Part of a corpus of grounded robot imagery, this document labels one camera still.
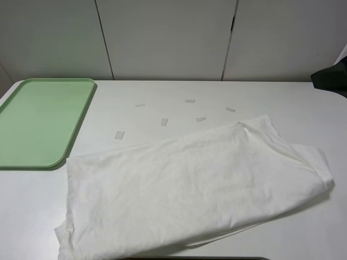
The white short sleeve t-shirt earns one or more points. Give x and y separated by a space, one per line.
179 191

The green plastic tray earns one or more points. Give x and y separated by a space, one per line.
40 119

